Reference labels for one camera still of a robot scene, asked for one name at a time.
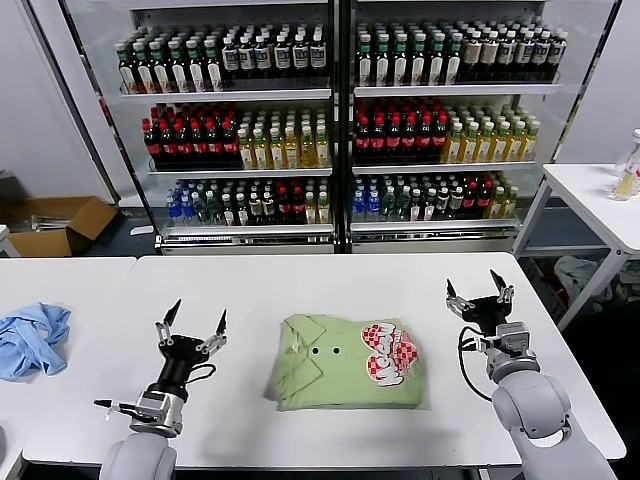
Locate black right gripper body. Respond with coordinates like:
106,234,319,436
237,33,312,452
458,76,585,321
463,294,513,335

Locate dark bottle beige label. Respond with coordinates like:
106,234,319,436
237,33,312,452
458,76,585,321
480,31,500,82
461,32,481,82

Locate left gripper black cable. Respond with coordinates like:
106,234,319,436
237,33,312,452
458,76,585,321
187,362,217,384

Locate open glass cabinet door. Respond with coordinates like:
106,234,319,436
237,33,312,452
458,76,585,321
27,0,164,246
509,0,626,256

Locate white grey cloth pile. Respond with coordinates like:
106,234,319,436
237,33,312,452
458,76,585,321
552,255,616,307

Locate light green polo shirt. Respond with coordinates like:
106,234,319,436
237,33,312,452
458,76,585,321
263,313,430,413

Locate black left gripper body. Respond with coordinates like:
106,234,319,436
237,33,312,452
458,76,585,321
151,334,211,397

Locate white side table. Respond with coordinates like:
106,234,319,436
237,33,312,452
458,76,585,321
512,163,640,332

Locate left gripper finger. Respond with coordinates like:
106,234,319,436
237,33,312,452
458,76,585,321
153,298,182,349
195,308,229,355

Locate open brown cardboard box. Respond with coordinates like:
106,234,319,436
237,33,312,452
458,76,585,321
0,195,120,259

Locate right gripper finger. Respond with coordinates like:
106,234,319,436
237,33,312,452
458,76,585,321
445,278,476,316
489,268,516,305

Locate green cap brown tea bottle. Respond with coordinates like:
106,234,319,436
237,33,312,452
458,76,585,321
373,33,393,87
151,41,171,94
391,33,411,87
116,43,137,95
168,40,189,94
409,33,429,86
444,33,463,85
133,42,154,95
356,33,375,87
203,38,224,93
427,33,447,86
185,39,206,93

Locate clear glass bottle yellow contents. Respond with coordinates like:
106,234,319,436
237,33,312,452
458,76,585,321
609,128,640,203

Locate glass door beverage cabinet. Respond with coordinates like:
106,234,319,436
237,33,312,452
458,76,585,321
128,0,346,257
344,0,569,256

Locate white plastic stool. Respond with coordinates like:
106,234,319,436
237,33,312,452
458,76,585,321
0,224,24,259

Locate dark bottle white blue label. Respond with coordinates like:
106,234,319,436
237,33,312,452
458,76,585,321
253,35,273,80
532,30,551,81
237,36,256,81
273,34,292,80
515,30,534,81
498,30,517,81
221,37,240,81
309,32,328,79
548,30,568,80
291,33,310,79

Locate grey metal parts bundle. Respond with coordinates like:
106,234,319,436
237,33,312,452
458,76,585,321
29,213,69,233

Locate crumpled light blue garment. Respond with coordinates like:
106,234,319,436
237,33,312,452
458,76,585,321
0,301,73,384

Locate white cabinet shelf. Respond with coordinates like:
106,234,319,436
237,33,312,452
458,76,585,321
351,159,539,177
350,218,519,234
119,88,334,105
148,167,334,178
160,223,335,237
353,83,564,99

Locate pale green cloth heap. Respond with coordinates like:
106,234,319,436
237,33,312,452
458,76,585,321
617,269,640,304

